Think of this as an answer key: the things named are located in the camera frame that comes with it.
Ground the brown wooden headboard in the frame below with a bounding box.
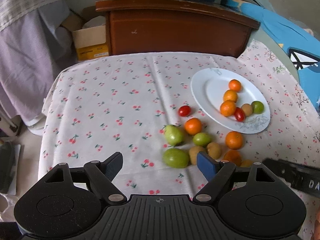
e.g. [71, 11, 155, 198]
[95, 0, 261, 58]

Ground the small round green jujube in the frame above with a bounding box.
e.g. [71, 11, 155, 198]
[192, 132, 212, 147]
[251, 101, 265, 114]

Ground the white oval plate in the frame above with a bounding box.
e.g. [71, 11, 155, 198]
[190, 68, 271, 134]

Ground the lavender cloth cover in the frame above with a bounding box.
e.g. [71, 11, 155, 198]
[0, 0, 72, 128]

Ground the round red cherry tomato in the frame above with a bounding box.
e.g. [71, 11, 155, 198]
[178, 105, 192, 117]

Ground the clear plastic bag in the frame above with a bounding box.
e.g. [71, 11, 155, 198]
[0, 192, 21, 222]

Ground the checked cloth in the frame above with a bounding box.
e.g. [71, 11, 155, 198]
[0, 0, 66, 33]

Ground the oblong red cherry tomato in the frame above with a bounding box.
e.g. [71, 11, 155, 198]
[234, 107, 246, 122]

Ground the pale green bed sheet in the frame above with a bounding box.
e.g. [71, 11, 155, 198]
[237, 22, 302, 82]

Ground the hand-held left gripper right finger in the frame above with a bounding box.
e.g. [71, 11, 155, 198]
[193, 151, 277, 204]

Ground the white round base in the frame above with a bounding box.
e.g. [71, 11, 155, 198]
[26, 120, 46, 137]

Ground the large orange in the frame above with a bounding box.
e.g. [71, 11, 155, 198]
[220, 100, 237, 117]

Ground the cherry print tablecloth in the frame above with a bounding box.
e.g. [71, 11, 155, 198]
[37, 39, 320, 240]

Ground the open cardboard box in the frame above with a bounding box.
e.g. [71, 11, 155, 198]
[61, 6, 110, 61]

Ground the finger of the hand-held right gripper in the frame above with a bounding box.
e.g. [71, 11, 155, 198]
[264, 157, 300, 190]

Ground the blue blanket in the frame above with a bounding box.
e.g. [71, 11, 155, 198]
[226, 0, 320, 117]

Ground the pear-shaped green jujube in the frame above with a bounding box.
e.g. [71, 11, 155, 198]
[164, 124, 186, 146]

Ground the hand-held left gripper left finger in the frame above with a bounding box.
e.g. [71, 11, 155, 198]
[44, 151, 127, 205]

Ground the small orange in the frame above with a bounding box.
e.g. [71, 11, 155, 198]
[222, 150, 242, 167]
[229, 79, 242, 92]
[223, 90, 238, 103]
[225, 131, 244, 150]
[184, 118, 202, 135]

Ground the large green jujube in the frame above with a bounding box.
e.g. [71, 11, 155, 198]
[162, 148, 190, 168]

